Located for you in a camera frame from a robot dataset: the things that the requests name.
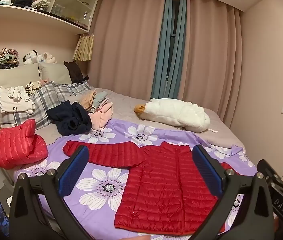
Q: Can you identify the navy blue garment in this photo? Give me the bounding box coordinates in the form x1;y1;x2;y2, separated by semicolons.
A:
47;100;92;137

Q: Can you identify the black cloth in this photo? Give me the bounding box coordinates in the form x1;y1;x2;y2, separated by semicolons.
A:
64;61;89;84

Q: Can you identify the folded red down jacket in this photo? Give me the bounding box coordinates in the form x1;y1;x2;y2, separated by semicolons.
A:
0;119;49;170

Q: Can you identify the cartoon print cloth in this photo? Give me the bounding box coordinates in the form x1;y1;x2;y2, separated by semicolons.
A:
25;81;42;96

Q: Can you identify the purple floral blanket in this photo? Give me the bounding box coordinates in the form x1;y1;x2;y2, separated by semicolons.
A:
15;119;257;240

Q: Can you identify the pink curtain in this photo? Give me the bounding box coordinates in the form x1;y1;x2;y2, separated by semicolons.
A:
176;0;244;128
88;0;167;98

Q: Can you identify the grey garment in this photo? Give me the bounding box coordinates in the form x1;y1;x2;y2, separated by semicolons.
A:
92;91;108;108

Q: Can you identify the red down jacket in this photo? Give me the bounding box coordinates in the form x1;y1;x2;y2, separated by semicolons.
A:
62;141;240;235
0;119;49;170

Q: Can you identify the white folded shirt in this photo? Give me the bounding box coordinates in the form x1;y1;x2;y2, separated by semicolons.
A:
0;86;36;114

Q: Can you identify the pale pink plush toy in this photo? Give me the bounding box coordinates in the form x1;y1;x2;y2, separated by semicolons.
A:
43;52;57;64

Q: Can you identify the pink garment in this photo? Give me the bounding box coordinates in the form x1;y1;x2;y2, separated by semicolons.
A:
89;102;114;131

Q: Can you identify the grey bed sheet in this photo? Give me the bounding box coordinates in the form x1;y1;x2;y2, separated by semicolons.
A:
35;87;245;148

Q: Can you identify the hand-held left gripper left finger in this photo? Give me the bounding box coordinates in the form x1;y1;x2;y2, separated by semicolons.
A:
9;145;92;240

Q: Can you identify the floral clothes pile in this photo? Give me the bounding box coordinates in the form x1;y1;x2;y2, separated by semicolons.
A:
0;47;20;69

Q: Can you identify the small beige headboard cushion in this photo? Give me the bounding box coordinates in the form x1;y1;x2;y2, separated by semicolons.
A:
39;62;72;84

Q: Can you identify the black and white plush toy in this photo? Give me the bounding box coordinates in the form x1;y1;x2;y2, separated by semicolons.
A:
23;50;38;65

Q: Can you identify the white crumpled cloth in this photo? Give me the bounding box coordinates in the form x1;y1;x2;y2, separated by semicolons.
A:
7;86;29;102

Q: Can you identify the blue grey curtain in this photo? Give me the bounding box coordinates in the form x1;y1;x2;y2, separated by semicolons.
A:
151;0;190;100

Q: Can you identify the large beige headboard cushion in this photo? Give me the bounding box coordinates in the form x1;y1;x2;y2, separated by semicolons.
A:
0;64;41;110

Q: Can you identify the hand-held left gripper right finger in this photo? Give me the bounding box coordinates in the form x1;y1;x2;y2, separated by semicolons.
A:
192;144;275;240

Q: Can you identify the white wall cabinet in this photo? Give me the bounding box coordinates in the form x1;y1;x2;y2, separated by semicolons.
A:
0;0;101;34

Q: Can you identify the peach garment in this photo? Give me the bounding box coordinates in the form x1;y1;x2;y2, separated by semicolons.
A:
79;91;97;111

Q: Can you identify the white goose plush toy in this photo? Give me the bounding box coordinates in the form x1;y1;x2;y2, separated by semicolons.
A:
134;98;211;133

